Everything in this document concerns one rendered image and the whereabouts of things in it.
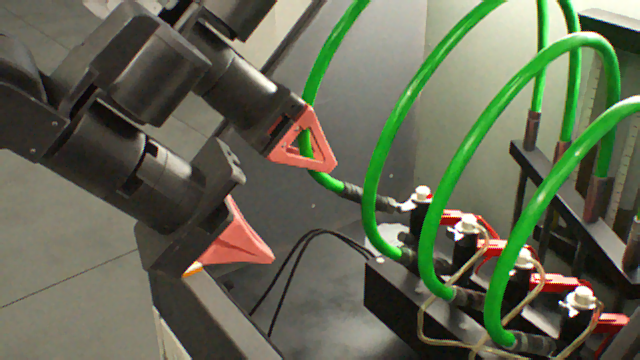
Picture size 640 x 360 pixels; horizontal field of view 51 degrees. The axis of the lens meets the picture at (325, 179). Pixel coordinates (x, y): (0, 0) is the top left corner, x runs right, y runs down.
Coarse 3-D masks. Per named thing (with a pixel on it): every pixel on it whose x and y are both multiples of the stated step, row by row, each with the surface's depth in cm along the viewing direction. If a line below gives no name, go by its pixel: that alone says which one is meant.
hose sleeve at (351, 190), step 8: (344, 184) 75; (344, 192) 75; (352, 192) 76; (360, 192) 77; (352, 200) 77; (360, 200) 77; (376, 200) 79; (384, 200) 80; (376, 208) 80; (384, 208) 80
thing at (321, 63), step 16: (368, 0) 66; (544, 0) 81; (352, 16) 66; (544, 16) 83; (336, 32) 66; (544, 32) 84; (336, 48) 66; (320, 64) 66; (320, 80) 67; (544, 80) 88; (304, 96) 67; (528, 112) 91; (304, 144) 69; (320, 176) 72; (336, 192) 75
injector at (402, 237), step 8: (416, 200) 84; (416, 208) 84; (424, 208) 84; (416, 216) 85; (424, 216) 85; (416, 224) 85; (400, 232) 86; (416, 232) 86; (400, 240) 85; (408, 240) 86; (416, 240) 86; (416, 248) 88; (416, 272) 90
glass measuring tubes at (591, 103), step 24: (600, 24) 83; (624, 24) 81; (624, 48) 82; (600, 72) 87; (624, 72) 86; (600, 96) 87; (624, 96) 84; (576, 120) 92; (624, 120) 86; (624, 144) 89; (576, 168) 97; (624, 168) 90; (624, 192) 89; (600, 216) 93; (624, 216) 90; (552, 240) 101; (576, 240) 99; (624, 240) 93
